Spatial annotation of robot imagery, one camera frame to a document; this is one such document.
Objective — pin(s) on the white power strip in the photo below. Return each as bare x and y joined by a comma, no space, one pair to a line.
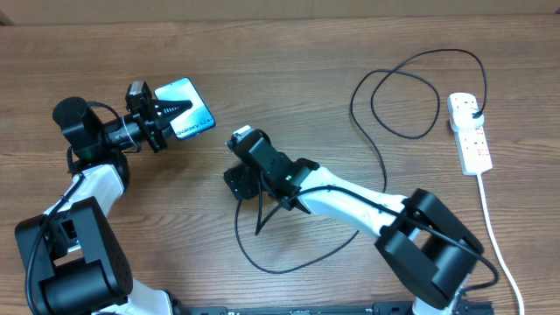
473,152

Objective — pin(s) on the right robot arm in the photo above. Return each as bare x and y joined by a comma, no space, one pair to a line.
428,248

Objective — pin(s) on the Samsung Galaxy smartphone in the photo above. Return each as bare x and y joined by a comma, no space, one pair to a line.
195,120

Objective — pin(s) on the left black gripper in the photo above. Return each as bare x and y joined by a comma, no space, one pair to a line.
155,122

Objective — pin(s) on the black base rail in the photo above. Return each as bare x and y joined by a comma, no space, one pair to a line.
379,308

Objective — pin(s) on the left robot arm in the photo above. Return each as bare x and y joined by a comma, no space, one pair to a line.
73,262

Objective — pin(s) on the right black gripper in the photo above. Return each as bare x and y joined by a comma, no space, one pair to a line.
242,180

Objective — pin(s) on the white charger plug adapter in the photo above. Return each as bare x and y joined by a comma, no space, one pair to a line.
466,119

